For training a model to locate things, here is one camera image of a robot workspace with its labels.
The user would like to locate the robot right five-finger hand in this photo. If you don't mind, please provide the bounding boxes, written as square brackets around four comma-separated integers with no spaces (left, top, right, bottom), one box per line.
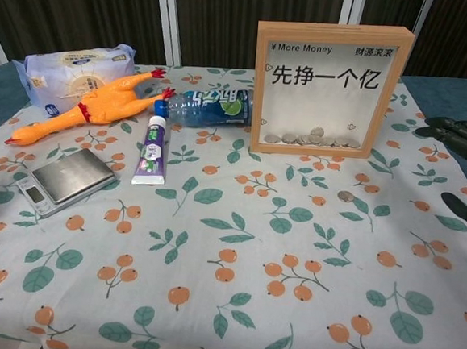
[407,114,467,225]

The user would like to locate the blue drink bottle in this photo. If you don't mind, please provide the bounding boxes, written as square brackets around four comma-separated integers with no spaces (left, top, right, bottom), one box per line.
[152,81,257,133]

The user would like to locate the floral printed tablecloth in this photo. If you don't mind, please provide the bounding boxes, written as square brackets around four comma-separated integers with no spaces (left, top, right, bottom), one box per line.
[0,48,467,349]

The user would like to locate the purple white toothpaste tube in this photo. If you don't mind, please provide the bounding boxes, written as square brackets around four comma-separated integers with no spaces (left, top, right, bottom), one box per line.
[130,113,173,189]

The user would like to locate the orange rubber chicken toy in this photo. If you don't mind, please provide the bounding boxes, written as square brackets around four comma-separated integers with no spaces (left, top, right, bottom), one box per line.
[4,56,179,158]

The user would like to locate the silver digital pocket scale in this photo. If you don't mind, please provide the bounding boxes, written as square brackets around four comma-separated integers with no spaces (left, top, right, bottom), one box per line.
[11,143,122,225]

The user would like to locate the blue white tissue pack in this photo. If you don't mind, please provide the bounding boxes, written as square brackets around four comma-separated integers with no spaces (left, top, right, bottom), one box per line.
[7,35,139,125]

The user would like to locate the wooden frame money box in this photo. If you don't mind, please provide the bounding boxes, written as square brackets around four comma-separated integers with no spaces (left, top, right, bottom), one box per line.
[247,16,415,164]

